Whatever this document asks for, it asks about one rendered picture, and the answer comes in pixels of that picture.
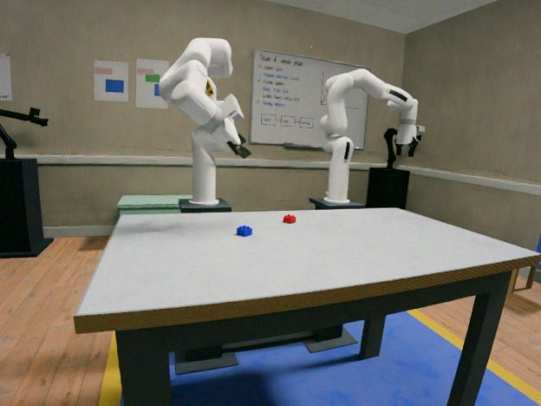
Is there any blue block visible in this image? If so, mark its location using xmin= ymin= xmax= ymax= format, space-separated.
xmin=237 ymin=226 xmax=252 ymax=237

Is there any red toy brick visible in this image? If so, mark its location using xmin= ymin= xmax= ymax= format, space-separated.
xmin=283 ymin=214 xmax=296 ymax=224

